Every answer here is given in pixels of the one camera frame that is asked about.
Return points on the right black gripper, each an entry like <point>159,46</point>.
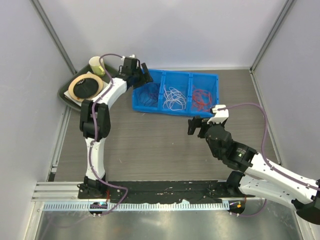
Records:
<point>196,123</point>

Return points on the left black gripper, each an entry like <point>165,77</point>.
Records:
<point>146,78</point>

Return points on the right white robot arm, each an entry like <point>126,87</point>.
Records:
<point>253,175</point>

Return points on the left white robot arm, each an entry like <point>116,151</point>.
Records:
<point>95,124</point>

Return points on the blue three-compartment bin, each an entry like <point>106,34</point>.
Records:
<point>178,93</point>

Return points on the dark green tray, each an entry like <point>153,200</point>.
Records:
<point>63,93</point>

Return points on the yellow-green mug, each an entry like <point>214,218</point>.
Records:
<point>95,64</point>

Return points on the black round disc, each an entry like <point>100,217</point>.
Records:
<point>85,88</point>

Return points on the tan tape roll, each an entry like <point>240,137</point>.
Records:
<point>81,77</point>

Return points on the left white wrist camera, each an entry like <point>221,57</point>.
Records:
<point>132,56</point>

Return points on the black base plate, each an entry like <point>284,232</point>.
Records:
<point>160,192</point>

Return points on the slotted cable duct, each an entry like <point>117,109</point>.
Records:
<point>150,206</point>

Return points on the left corner aluminium post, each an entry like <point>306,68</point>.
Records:
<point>52,33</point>

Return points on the corner aluminium post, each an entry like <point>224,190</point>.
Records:
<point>288,4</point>
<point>52,33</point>

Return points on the right corner aluminium post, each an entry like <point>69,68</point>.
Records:
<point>288,4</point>

